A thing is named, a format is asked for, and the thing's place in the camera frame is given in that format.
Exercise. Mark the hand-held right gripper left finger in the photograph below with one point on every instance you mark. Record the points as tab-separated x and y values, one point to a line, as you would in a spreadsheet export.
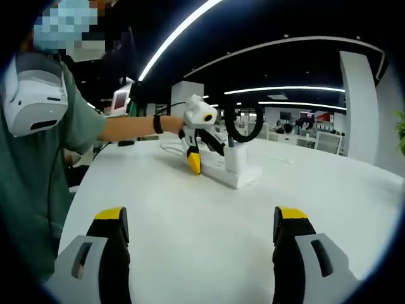
101	269

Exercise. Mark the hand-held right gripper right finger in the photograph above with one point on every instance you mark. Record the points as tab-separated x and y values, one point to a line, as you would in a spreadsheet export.
310	269

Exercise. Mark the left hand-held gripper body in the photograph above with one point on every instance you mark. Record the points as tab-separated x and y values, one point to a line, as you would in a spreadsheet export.
196	114

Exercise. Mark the white charger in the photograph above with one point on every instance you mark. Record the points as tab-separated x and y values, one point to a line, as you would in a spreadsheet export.
235	158

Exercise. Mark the white power strip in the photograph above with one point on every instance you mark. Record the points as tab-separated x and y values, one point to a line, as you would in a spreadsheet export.
243	179

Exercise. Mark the white desk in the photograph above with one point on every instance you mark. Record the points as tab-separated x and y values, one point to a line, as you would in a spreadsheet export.
196	228

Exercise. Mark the ceiling light strip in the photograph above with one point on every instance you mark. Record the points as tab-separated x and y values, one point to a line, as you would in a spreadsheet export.
284	89
300	105
177	38

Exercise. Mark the person's left hand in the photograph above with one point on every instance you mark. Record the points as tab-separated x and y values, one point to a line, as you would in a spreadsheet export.
173	125

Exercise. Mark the small black device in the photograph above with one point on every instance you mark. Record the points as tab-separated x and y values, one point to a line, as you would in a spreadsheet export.
125	143

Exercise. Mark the white monitor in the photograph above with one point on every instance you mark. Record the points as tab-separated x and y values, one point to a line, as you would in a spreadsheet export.
121	98

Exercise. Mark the white office chair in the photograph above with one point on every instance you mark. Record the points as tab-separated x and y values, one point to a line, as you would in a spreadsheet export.
330	142

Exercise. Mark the white worn device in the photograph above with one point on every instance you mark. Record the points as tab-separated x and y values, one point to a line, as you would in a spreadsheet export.
34	95

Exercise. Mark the potted green plant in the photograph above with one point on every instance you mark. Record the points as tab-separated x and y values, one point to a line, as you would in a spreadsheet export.
401	126

